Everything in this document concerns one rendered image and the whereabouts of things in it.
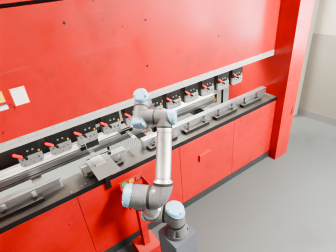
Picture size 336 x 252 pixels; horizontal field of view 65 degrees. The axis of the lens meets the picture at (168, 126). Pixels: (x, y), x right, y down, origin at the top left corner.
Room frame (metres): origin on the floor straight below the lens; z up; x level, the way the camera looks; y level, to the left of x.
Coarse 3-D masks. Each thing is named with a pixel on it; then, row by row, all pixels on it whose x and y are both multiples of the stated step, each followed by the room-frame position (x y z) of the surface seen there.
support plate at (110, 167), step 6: (102, 156) 1.72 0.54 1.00; (108, 156) 1.71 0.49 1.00; (90, 162) 1.65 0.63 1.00; (108, 162) 1.63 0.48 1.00; (114, 162) 1.62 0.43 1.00; (90, 168) 1.58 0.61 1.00; (96, 168) 1.57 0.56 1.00; (102, 168) 1.56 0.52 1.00; (108, 168) 1.56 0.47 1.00; (114, 168) 1.55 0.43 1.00; (96, 174) 1.50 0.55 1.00; (102, 174) 1.49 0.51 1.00; (108, 174) 1.49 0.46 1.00
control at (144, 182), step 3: (141, 174) 1.66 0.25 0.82; (132, 177) 1.62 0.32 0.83; (141, 177) 1.66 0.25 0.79; (126, 180) 1.59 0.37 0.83; (144, 180) 1.62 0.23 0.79; (120, 183) 1.57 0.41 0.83; (144, 183) 1.63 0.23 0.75; (147, 183) 1.58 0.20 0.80; (120, 186) 1.56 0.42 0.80; (120, 189) 1.56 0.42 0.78; (132, 210) 1.43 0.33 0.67
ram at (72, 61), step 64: (64, 0) 1.72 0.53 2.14; (128, 0) 1.95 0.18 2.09; (192, 0) 2.24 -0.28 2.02; (256, 0) 2.65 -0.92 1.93; (0, 64) 1.49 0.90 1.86; (64, 64) 1.67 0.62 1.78; (128, 64) 1.91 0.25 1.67; (192, 64) 2.23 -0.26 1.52; (0, 128) 1.42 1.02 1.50; (64, 128) 1.61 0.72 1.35
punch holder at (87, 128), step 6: (90, 120) 1.71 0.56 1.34; (78, 126) 1.66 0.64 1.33; (84, 126) 1.68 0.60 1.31; (90, 126) 1.70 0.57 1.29; (84, 132) 1.67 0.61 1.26; (90, 132) 1.69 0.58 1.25; (96, 132) 1.71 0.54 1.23; (78, 138) 1.64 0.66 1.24; (84, 138) 1.66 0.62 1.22; (90, 138) 1.68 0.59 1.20; (96, 138) 1.71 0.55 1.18
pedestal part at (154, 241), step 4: (152, 232) 1.64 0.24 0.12; (140, 236) 1.61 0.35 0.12; (152, 236) 1.59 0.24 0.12; (132, 240) 1.57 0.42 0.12; (136, 240) 1.57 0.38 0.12; (140, 240) 1.56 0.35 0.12; (152, 240) 1.55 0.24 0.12; (156, 240) 1.55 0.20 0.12; (136, 244) 1.52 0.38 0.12; (140, 244) 1.52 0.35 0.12; (148, 244) 1.51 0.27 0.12; (152, 244) 1.51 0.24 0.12; (156, 244) 1.51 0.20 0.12; (136, 248) 1.50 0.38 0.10; (140, 248) 1.48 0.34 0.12; (144, 248) 1.48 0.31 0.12; (148, 248) 1.47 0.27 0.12; (152, 248) 1.47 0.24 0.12; (156, 248) 1.48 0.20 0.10
